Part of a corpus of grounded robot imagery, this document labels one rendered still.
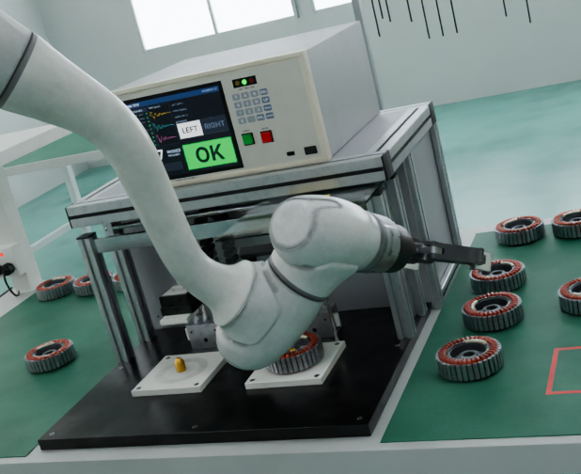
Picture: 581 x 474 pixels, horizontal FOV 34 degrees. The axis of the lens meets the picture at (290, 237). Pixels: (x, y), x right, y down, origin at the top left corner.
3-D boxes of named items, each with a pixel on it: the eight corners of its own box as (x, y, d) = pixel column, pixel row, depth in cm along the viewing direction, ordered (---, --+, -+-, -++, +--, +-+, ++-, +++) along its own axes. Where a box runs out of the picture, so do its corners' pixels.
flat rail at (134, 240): (378, 214, 169) (374, 198, 169) (90, 254, 194) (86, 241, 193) (380, 212, 171) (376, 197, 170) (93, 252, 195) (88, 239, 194)
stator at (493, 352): (485, 387, 155) (481, 366, 153) (427, 380, 162) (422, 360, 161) (515, 355, 162) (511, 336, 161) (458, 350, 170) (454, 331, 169)
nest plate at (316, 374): (322, 384, 166) (321, 378, 165) (245, 389, 172) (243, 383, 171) (346, 346, 179) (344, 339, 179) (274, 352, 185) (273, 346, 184)
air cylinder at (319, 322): (334, 337, 184) (327, 311, 183) (299, 340, 187) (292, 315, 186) (341, 325, 189) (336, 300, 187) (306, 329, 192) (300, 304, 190)
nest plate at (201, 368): (201, 392, 175) (199, 387, 175) (132, 397, 181) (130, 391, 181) (232, 355, 188) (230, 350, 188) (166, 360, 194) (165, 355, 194)
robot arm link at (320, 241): (355, 189, 138) (305, 257, 143) (286, 169, 127) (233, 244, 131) (399, 236, 132) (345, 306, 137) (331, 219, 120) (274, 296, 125)
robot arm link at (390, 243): (379, 272, 134) (402, 276, 138) (384, 208, 135) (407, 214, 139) (328, 271, 140) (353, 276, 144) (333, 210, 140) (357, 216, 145)
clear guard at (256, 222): (347, 270, 147) (338, 234, 146) (211, 285, 157) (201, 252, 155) (396, 203, 176) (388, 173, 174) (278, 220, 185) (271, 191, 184)
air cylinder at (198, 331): (224, 346, 194) (217, 322, 192) (192, 349, 197) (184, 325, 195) (233, 336, 198) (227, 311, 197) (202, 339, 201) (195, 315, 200)
